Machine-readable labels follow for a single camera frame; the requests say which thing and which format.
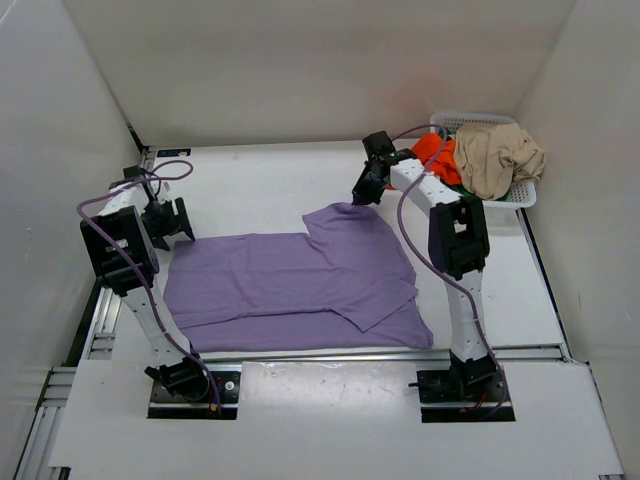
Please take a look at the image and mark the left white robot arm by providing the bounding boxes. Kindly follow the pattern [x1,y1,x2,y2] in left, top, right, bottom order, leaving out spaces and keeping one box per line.
[76,166,209,401]

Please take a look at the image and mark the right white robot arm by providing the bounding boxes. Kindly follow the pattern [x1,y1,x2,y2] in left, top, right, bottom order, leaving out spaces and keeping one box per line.
[352,131,499,389]

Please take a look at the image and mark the purple t shirt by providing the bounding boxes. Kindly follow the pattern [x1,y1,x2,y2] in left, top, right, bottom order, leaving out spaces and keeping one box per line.
[164,203,433,352]

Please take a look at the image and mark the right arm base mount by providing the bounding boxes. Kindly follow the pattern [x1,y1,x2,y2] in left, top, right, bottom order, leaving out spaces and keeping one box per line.
[408,370,516,424]

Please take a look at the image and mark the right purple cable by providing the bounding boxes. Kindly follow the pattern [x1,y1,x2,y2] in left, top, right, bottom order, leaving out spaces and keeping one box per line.
[392,124,511,416]

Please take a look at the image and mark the white plastic basket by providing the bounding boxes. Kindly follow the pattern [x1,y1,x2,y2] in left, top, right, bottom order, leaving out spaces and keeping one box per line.
[430,111,537,210]

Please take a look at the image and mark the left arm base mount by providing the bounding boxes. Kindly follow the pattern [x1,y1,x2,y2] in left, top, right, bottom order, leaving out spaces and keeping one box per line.
[145,364,242,420]

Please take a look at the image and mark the aluminium frame rail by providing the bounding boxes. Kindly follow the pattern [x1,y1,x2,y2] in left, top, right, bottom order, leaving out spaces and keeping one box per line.
[14,144,626,480]

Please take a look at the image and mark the beige t shirt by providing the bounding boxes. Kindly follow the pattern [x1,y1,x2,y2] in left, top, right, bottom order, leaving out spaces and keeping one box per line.
[454,123,546,201]

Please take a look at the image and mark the green t shirt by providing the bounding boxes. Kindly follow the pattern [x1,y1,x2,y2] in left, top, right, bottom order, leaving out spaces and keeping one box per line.
[433,130,471,196]

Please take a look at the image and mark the blue label sticker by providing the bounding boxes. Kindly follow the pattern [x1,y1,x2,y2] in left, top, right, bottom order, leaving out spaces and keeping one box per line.
[156,148,191,158]

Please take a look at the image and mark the orange t shirt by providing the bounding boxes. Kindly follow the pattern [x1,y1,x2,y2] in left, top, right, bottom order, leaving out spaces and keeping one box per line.
[410,133,462,186]

